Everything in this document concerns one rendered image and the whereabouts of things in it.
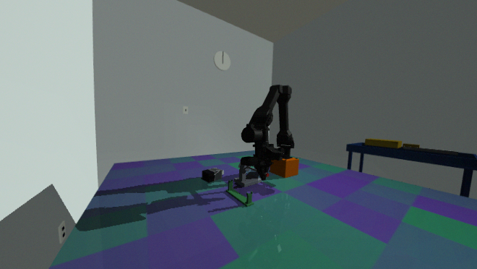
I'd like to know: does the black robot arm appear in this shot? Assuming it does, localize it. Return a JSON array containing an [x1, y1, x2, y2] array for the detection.
[[241, 85, 295, 161]]

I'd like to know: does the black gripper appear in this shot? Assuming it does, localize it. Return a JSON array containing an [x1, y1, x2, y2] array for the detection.
[[241, 142, 273, 181]]

